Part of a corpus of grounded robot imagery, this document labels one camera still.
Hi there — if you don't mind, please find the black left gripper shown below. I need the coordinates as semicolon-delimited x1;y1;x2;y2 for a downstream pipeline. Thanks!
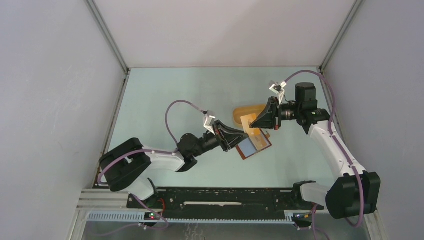
192;120;249;158

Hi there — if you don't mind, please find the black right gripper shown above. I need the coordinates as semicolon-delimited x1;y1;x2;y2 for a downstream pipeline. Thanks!
249;96;301;131

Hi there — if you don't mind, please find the brown leather card holder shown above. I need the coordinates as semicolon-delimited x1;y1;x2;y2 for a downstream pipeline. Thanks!
236;130;272;160

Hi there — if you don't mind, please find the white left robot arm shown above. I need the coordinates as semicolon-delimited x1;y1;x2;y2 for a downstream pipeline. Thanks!
97;120;249;208

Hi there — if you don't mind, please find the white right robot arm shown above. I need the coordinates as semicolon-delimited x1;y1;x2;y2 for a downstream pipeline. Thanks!
250;82;381;220

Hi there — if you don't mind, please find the orange plastic tray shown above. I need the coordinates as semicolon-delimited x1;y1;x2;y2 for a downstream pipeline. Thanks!
232;104;266;128

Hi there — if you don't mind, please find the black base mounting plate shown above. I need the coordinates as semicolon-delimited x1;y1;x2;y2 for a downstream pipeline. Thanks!
147;187;313;221

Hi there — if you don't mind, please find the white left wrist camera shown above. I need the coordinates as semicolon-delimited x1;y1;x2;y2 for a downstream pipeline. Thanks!
203;110;216;134

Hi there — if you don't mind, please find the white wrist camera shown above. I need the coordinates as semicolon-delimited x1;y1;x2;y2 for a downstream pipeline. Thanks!
203;110;216;134
269;81;287;104

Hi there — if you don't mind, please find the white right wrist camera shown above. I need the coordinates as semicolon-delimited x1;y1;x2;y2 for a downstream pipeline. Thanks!
269;81;287;104

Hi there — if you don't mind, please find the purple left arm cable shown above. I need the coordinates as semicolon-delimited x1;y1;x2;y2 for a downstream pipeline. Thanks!
89;99;210;238

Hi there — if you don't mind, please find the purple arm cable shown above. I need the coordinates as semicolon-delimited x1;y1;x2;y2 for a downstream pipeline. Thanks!
281;69;365;240
89;99;210;238

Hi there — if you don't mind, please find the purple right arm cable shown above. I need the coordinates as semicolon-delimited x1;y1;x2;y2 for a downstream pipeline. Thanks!
281;69;365;240

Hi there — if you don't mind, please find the white cable duct strip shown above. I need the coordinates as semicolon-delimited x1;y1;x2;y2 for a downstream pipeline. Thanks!
86;211;296;225

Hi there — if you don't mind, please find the aluminium frame rail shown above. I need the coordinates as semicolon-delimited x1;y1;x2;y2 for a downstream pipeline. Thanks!
76;188;379;215

